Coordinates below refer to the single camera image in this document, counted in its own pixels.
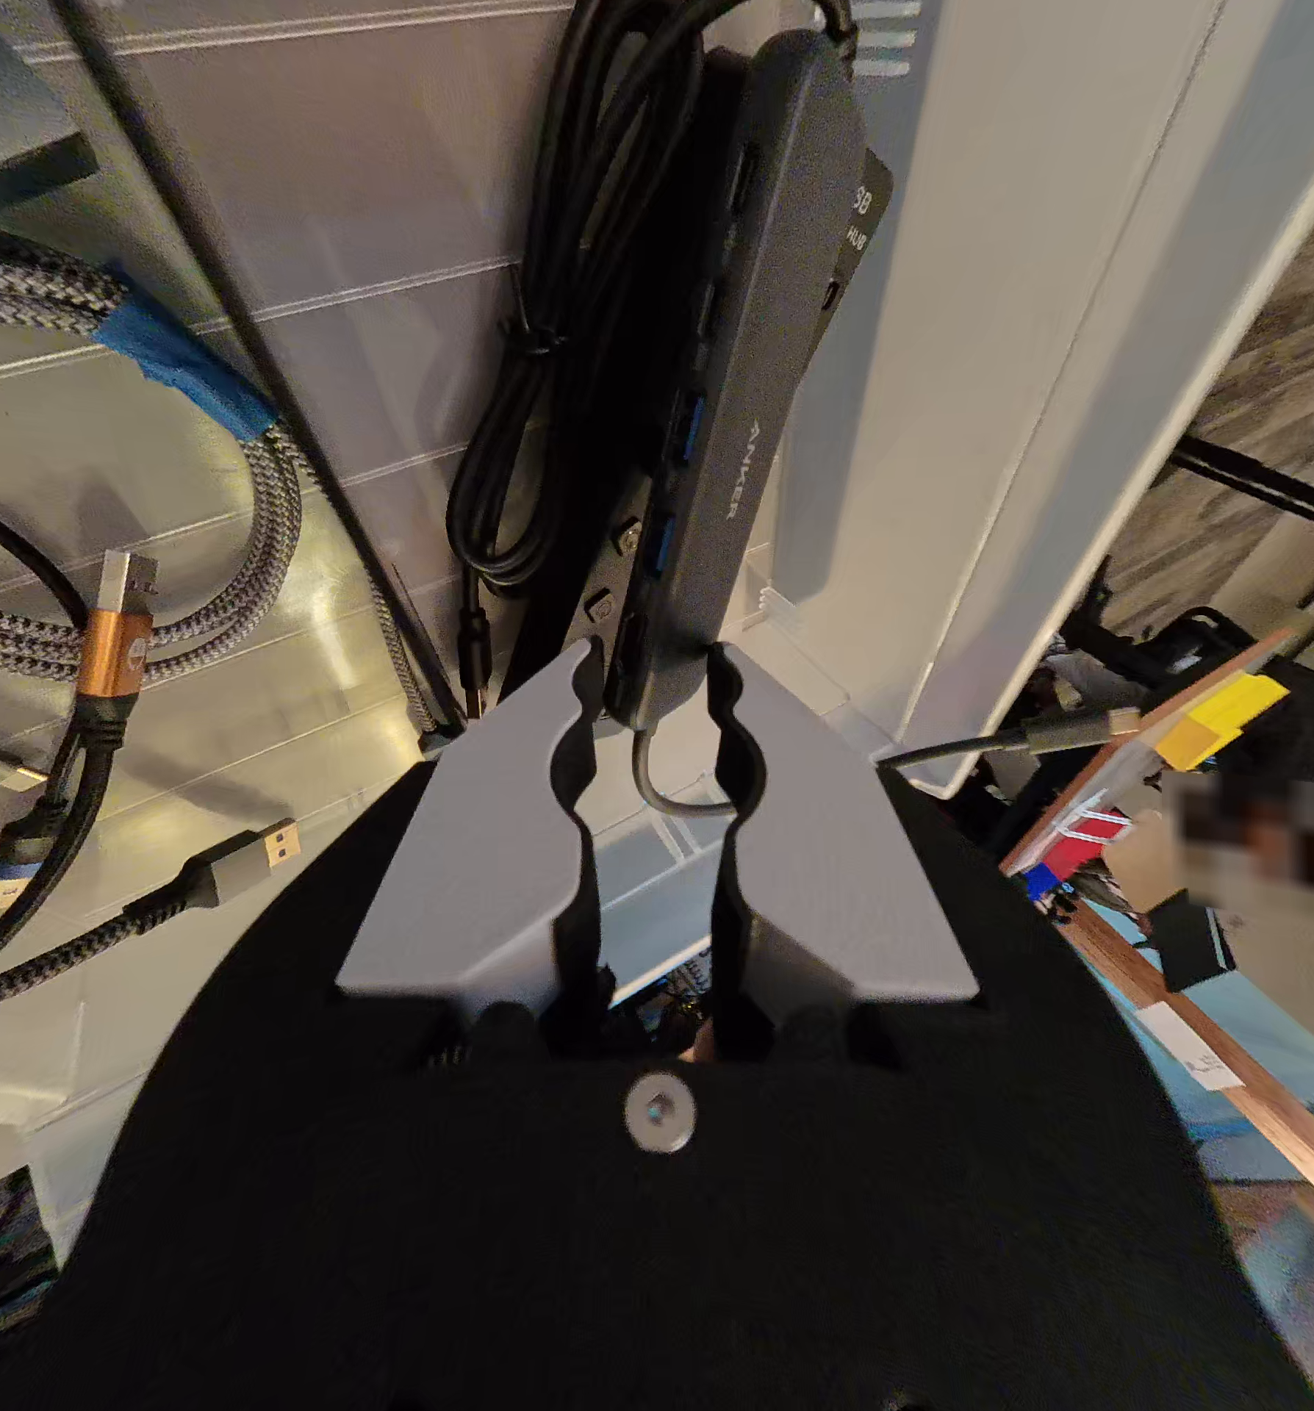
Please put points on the grey slim usb hub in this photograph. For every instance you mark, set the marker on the grey slim usb hub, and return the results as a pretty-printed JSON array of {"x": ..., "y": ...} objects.
[{"x": 768, "y": 331}]

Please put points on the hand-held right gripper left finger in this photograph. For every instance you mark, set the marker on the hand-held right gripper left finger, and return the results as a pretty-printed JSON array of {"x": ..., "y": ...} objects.
[{"x": 469, "y": 871}]

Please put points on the black multi-port usb hub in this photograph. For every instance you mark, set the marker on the black multi-port usb hub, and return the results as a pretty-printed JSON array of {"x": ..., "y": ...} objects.
[{"x": 865, "y": 254}]

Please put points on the dark grey flat box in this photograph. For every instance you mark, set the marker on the dark grey flat box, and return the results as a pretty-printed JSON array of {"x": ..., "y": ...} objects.
[{"x": 6, "y": 99}]

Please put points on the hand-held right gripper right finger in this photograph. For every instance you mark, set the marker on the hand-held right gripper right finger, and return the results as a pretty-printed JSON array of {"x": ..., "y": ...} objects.
[{"x": 856, "y": 882}]

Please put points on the wooden desk black frame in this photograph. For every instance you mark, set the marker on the wooden desk black frame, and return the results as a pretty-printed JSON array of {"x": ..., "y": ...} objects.
[{"x": 1275, "y": 1136}]

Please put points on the yellow block stack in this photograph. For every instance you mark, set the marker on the yellow block stack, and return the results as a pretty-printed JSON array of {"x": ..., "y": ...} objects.
[{"x": 1219, "y": 717}]

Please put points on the clear plastic bin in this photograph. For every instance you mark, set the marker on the clear plastic bin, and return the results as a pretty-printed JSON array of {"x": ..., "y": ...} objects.
[{"x": 338, "y": 220}]

